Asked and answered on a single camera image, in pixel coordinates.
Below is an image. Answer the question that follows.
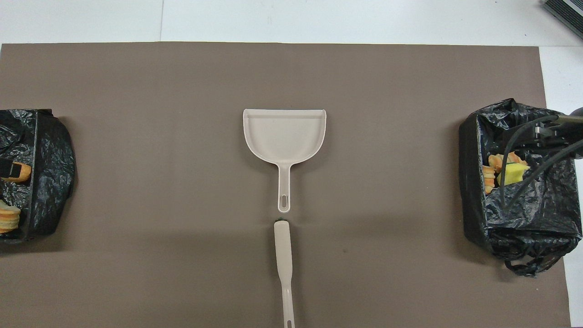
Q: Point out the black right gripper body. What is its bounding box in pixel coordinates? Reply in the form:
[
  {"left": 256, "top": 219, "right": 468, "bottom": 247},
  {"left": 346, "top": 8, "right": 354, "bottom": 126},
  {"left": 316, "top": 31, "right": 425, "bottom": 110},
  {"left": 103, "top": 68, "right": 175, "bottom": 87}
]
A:
[{"left": 534, "top": 115, "right": 583, "bottom": 147}]

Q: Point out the brown oval bread roll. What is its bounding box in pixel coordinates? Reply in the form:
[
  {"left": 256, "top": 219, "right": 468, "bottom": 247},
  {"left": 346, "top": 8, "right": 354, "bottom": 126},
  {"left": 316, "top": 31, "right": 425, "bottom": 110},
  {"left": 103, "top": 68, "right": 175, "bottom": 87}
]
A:
[{"left": 1, "top": 162, "right": 32, "bottom": 183}]

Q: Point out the pale bread chunk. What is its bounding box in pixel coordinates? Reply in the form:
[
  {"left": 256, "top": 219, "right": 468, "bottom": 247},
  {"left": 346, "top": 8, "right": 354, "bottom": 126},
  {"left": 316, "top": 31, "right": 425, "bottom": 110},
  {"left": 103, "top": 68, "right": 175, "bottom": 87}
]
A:
[{"left": 0, "top": 200, "right": 21, "bottom": 234}]

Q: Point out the yellow green sponge piece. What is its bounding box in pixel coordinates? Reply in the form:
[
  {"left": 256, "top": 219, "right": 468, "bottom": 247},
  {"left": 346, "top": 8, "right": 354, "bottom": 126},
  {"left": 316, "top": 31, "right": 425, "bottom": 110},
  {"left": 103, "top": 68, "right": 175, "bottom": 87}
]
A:
[{"left": 496, "top": 163, "right": 531, "bottom": 188}]

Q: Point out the orange striped croissant piece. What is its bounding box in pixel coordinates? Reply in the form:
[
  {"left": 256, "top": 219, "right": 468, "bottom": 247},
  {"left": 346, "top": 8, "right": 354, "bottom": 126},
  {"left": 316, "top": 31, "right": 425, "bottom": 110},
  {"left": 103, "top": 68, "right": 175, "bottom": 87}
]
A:
[{"left": 488, "top": 151, "right": 528, "bottom": 173}]

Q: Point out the beige plastic dustpan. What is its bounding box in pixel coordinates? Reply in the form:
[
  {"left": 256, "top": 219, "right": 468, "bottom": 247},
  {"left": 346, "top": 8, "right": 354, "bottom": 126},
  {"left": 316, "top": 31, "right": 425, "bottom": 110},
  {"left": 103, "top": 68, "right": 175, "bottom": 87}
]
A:
[{"left": 242, "top": 108, "right": 328, "bottom": 214}]

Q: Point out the black bag lined bin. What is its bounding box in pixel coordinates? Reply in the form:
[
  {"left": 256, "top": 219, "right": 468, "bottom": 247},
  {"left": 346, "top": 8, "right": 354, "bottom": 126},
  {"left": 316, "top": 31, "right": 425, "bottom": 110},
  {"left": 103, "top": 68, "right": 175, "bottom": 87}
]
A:
[
  {"left": 0, "top": 108, "right": 76, "bottom": 243},
  {"left": 458, "top": 98, "right": 583, "bottom": 277}
]

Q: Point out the grey ribbed device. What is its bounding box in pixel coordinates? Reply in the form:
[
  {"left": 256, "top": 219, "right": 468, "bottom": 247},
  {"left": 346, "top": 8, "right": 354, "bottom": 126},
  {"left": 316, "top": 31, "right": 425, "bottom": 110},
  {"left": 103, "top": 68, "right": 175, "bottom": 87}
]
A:
[{"left": 542, "top": 0, "right": 583, "bottom": 40}]

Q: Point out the brown table mat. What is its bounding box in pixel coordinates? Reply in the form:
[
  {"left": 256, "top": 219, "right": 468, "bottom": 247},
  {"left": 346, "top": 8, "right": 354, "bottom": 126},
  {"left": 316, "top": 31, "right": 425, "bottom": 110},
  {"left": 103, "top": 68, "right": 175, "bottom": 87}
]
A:
[{"left": 0, "top": 42, "right": 572, "bottom": 328}]

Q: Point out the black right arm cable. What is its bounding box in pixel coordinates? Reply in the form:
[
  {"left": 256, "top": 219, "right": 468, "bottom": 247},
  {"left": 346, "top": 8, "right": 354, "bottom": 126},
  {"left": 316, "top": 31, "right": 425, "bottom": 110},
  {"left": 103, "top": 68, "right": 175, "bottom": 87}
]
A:
[{"left": 500, "top": 115, "right": 583, "bottom": 211}]

